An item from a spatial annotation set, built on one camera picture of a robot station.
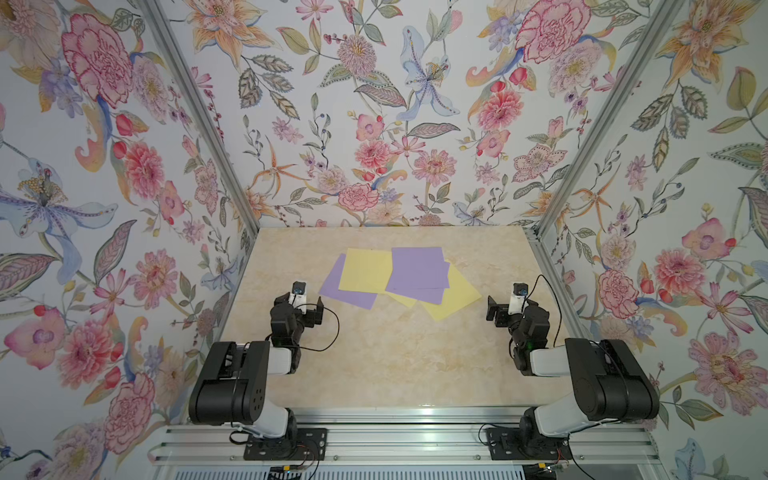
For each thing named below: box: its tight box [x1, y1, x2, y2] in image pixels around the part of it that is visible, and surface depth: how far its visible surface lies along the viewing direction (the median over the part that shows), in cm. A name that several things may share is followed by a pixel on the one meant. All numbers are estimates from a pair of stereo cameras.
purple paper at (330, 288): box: [319, 253, 378, 310], surface depth 105 cm
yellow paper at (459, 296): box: [387, 259, 482, 321], surface depth 103 cm
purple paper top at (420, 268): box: [392, 247, 450, 289], surface depth 113 cm
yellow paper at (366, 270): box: [338, 248, 393, 294], surface depth 112 cm
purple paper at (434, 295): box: [385, 274, 445, 305], surface depth 105 cm
